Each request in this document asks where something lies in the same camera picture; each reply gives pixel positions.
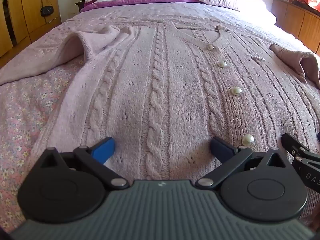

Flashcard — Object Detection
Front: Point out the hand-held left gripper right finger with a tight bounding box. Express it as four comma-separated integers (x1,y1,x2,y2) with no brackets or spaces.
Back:
195,137,288,190

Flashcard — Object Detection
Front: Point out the pink cable-knit cardigan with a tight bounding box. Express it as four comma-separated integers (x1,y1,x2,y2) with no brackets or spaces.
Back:
0,21,320,230

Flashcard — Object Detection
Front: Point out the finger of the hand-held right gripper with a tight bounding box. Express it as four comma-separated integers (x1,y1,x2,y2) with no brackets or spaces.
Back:
280,133,320,164

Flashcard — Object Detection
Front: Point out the black hanging purse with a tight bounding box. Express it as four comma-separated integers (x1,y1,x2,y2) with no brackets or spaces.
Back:
40,0,54,18

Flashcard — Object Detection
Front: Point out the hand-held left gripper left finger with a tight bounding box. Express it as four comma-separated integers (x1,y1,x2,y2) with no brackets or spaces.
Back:
39,137,130,190

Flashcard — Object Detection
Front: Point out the wooden wardrobe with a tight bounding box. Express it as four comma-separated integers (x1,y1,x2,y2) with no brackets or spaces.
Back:
0,0,62,58

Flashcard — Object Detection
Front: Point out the wooden cabinet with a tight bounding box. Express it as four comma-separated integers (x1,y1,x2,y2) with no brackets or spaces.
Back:
272,0,320,55

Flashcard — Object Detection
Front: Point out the pink floral bed sheet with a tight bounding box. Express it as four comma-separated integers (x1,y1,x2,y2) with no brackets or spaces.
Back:
0,2,320,235

